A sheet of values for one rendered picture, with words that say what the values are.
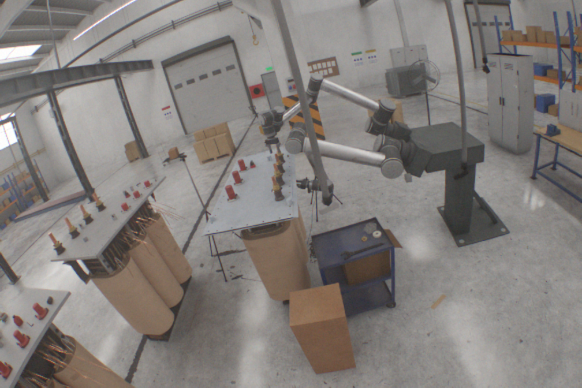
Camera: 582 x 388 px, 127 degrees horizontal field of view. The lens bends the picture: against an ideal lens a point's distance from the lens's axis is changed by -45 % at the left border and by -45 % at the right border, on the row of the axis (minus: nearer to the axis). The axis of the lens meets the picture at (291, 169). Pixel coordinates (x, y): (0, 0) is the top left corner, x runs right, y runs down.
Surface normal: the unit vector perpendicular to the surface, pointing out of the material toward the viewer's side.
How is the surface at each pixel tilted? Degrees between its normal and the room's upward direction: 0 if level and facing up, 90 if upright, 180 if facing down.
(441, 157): 90
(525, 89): 90
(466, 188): 90
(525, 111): 90
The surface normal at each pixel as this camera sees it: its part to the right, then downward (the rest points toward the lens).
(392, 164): -0.21, 0.50
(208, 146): 0.06, 0.38
